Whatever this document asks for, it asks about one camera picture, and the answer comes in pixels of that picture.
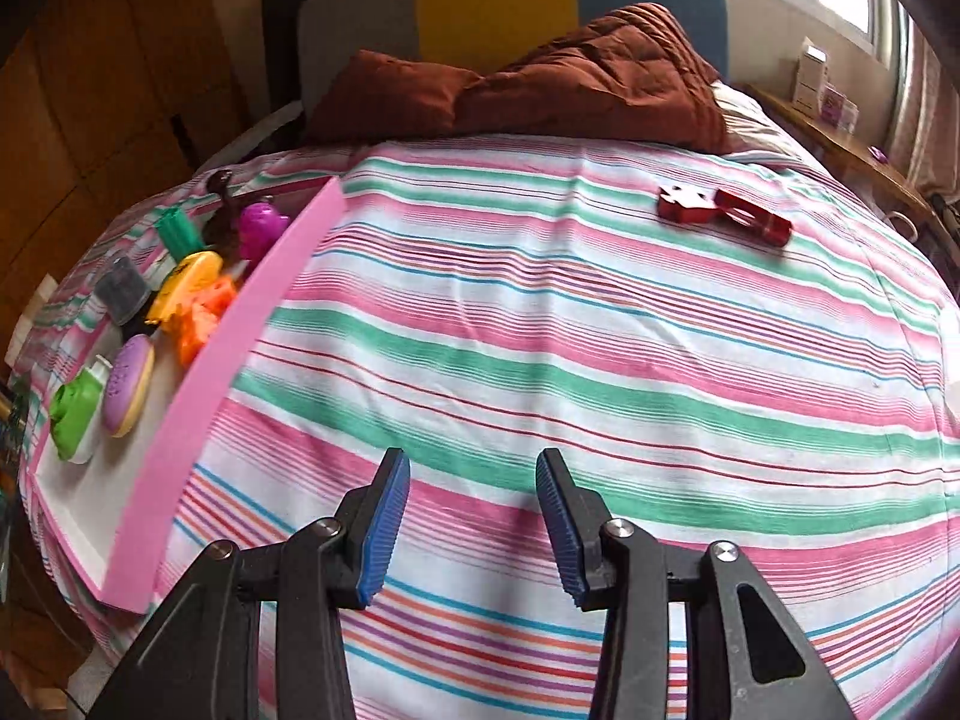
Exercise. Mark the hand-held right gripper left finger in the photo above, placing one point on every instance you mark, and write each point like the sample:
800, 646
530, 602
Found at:
382, 532

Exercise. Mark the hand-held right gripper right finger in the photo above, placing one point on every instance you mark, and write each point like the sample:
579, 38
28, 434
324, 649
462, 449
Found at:
561, 532

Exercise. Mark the pink storage box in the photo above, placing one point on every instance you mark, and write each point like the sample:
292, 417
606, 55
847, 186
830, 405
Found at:
217, 382

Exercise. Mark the orange linked cube blocks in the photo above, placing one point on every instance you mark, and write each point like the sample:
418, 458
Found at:
202, 322

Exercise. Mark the yellow plastic toy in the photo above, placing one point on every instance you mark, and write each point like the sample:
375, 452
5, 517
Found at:
187, 277

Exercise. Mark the purple perforated rubber toy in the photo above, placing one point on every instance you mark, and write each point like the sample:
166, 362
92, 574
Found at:
261, 229

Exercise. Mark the green and white plastic toy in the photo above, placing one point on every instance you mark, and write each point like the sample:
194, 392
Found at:
75, 412

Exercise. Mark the striped pink green blanket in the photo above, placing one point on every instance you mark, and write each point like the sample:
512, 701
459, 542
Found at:
562, 360

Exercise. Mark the grey rectangular case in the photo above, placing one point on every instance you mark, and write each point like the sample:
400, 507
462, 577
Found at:
120, 289

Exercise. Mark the dark green plastic item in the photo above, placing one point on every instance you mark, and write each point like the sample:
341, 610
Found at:
180, 232

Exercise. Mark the red toy car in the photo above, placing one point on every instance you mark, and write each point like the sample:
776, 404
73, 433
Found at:
742, 214

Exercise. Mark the dark small item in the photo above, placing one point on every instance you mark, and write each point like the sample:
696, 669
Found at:
221, 202

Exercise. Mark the beige pillow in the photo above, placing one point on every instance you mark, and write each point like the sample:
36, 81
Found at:
754, 127

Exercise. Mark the brown quilted duvet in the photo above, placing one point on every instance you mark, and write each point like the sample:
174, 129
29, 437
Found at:
562, 82

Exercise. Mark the wooden side desk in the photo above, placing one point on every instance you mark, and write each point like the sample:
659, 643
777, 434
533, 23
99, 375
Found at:
847, 150

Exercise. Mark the small purple item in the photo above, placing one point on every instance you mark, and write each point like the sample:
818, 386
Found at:
879, 154

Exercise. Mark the grey headboard panel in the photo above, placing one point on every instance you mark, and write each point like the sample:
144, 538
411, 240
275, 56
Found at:
352, 30

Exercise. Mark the small white containers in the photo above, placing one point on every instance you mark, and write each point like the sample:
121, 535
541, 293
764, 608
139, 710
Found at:
850, 116

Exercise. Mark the purple small box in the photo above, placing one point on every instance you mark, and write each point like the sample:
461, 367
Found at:
834, 101

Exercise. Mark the wooden wardrobe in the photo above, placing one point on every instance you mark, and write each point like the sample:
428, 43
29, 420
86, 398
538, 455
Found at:
97, 105

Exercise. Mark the white carton box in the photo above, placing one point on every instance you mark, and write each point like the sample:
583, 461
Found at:
811, 75

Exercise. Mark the yellow headboard panel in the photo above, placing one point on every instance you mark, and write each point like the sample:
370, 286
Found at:
495, 7

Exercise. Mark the pink floral curtain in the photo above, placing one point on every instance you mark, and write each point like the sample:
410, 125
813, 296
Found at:
926, 112

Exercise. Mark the black bed frame post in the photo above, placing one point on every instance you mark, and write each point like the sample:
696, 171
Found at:
281, 45

